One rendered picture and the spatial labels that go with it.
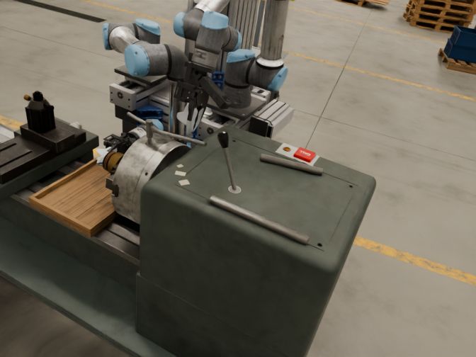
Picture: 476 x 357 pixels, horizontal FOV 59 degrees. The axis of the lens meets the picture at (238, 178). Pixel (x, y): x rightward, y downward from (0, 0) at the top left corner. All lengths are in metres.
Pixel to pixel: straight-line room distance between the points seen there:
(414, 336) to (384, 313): 0.20
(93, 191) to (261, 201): 0.82
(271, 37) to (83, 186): 0.95
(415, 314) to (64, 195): 2.12
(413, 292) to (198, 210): 2.09
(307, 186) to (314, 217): 0.14
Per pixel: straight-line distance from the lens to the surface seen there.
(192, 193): 1.16
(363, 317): 2.70
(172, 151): 1.38
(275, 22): 1.68
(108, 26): 2.03
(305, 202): 1.21
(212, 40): 1.26
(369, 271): 2.98
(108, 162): 1.55
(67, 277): 1.92
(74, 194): 1.77
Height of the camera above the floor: 1.96
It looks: 35 degrees down
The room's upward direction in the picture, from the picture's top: 10 degrees clockwise
